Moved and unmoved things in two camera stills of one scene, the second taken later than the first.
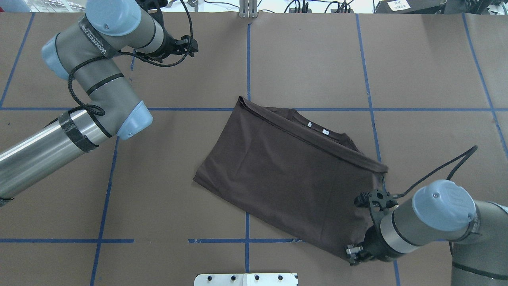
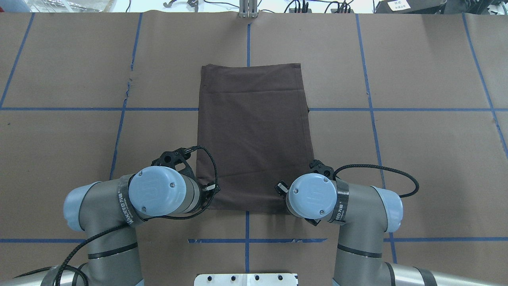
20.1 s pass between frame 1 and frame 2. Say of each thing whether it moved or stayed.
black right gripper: moved
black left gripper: moved
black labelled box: stayed
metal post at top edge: stayed
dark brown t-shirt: moved
